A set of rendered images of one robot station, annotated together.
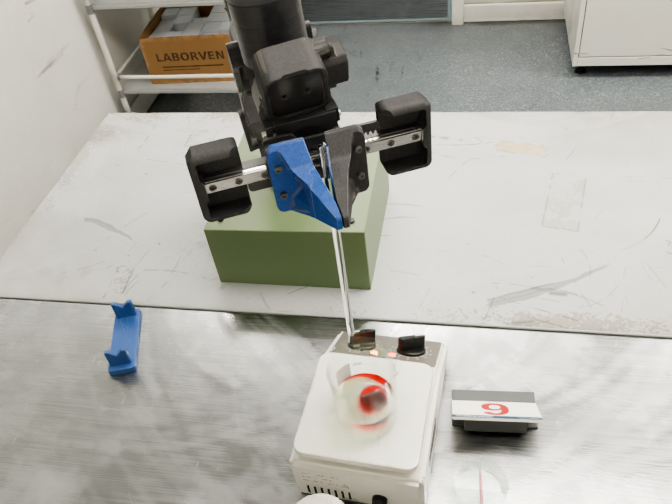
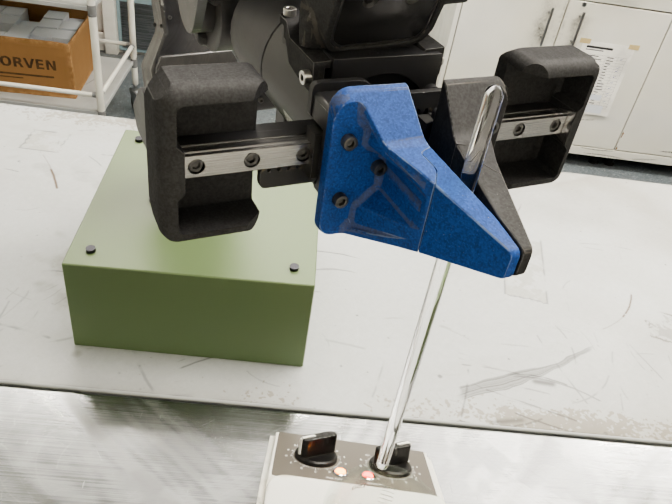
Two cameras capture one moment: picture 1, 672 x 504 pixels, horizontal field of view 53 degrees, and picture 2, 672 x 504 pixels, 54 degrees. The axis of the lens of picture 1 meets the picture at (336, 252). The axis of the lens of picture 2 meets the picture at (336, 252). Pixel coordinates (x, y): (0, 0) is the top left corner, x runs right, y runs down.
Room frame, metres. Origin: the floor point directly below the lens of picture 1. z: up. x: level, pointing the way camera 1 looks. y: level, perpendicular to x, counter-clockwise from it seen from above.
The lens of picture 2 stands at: (0.21, 0.11, 1.38)
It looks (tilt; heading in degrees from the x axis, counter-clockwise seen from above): 38 degrees down; 338
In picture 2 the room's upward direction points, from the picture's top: 10 degrees clockwise
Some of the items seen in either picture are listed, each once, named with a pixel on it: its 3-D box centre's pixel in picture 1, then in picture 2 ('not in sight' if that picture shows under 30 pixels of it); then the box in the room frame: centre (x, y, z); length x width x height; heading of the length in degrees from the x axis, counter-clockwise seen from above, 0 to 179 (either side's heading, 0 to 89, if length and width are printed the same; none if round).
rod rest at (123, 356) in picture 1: (122, 334); not in sight; (0.58, 0.29, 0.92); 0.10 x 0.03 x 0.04; 2
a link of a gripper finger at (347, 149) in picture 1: (355, 187); (501, 197); (0.38, -0.02, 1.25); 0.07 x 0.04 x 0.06; 9
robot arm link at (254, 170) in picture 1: (305, 137); (356, 102); (0.45, 0.01, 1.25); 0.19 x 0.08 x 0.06; 99
